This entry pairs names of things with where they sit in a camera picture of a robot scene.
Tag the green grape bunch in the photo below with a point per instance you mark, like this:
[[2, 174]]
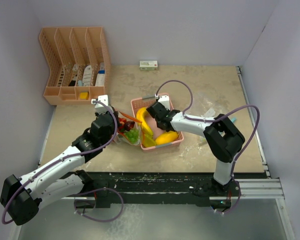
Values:
[[132, 135]]

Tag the white tube in organizer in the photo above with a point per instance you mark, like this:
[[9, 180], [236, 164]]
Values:
[[87, 76]]

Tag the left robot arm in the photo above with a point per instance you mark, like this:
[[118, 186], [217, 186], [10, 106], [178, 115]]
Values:
[[23, 197]]

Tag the clear blue-zipper bag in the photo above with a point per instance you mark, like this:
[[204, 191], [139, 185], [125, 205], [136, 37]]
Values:
[[203, 107]]

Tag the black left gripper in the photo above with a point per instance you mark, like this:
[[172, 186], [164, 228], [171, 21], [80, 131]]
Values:
[[115, 113]]

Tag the yellow banana bunch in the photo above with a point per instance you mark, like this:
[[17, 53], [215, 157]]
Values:
[[141, 116]]

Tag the orange desk file organizer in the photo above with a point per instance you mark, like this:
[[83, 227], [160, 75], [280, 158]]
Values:
[[68, 50]]

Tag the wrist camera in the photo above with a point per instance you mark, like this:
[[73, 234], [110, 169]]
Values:
[[101, 101], [164, 100]]

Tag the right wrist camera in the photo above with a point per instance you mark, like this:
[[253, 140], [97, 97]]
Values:
[[164, 100]]

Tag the pink plastic basket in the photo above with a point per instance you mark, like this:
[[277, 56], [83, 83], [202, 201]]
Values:
[[138, 103]]

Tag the green starfruit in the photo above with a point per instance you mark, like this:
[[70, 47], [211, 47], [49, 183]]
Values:
[[148, 141]]

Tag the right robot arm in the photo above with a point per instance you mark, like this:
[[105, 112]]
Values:
[[223, 137]]

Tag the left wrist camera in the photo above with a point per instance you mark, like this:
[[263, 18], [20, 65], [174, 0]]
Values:
[[101, 101]]

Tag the yellow mango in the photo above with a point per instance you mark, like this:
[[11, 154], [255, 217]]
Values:
[[166, 137]]

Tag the clear orange-zipper bag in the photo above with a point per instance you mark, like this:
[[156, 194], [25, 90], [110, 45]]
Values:
[[121, 138]]

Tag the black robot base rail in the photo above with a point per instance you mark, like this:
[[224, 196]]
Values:
[[173, 188]]

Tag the green white small box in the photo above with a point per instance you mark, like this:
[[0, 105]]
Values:
[[148, 65]]

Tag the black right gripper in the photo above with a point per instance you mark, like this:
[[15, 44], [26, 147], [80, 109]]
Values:
[[169, 111]]

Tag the red strawberry cluster with leaves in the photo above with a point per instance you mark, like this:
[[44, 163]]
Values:
[[125, 124]]

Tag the yellow sponge in organizer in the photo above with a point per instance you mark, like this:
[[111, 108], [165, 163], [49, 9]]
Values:
[[84, 96]]

